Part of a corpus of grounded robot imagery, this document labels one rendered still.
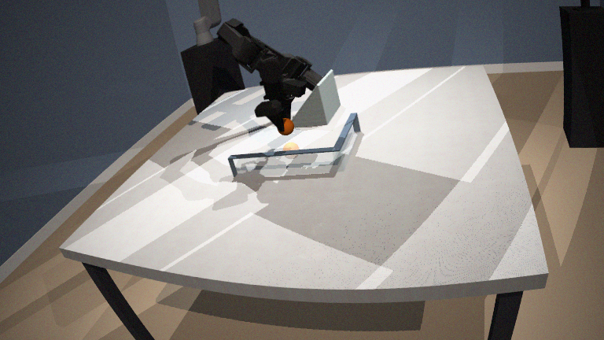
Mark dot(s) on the clear low l-shaped wall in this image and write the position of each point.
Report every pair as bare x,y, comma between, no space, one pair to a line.
299,163

